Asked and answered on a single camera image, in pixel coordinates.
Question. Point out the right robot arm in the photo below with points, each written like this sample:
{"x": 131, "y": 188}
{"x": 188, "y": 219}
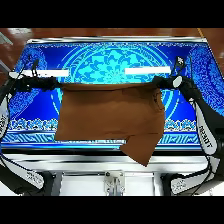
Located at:
{"x": 206, "y": 128}

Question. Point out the silver frame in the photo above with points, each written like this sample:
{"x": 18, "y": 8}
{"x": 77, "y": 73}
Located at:
{"x": 115, "y": 181}

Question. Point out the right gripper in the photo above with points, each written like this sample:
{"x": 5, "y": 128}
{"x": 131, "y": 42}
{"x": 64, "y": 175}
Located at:
{"x": 161, "y": 82}

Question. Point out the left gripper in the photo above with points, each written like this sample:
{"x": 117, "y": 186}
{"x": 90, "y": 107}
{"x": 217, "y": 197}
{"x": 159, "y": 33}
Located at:
{"x": 50, "y": 83}

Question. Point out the brown T-shirt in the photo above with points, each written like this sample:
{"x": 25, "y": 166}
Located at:
{"x": 110, "y": 113}

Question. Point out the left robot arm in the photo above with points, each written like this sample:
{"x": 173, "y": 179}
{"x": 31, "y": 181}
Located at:
{"x": 4, "y": 120}

